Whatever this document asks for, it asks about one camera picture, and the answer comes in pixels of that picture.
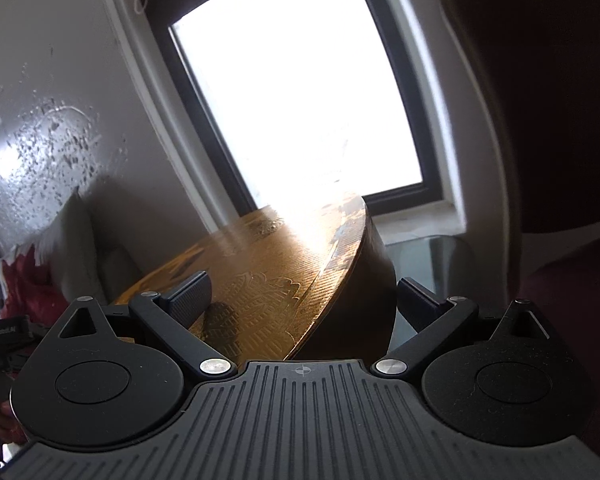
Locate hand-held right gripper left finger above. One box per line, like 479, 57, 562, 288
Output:
42, 271, 233, 377

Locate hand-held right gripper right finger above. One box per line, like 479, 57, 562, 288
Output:
372, 277, 558, 377

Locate gold embossed box lid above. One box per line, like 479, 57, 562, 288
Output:
111, 191, 399, 362

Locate glass desktop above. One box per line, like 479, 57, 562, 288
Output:
383, 234, 479, 357

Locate red cloth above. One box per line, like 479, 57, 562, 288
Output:
0, 241, 70, 323

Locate beige sofa cushion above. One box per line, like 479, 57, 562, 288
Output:
49, 191, 143, 307

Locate dark red gold-framed chair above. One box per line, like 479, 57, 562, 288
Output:
437, 0, 600, 461

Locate dark-framed window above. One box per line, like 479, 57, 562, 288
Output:
130, 0, 456, 213

